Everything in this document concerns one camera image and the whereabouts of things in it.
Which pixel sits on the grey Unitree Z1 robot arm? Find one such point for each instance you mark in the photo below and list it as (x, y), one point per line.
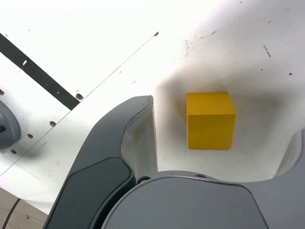
(9, 128)

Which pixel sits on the yellow cube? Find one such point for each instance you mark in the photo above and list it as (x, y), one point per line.
(209, 124)

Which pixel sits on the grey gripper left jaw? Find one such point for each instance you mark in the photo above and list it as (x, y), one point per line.
(95, 162)

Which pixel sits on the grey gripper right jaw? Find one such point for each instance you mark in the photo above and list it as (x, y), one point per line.
(190, 205)

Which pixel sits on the black tape strip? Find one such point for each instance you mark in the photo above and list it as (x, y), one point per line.
(40, 71)

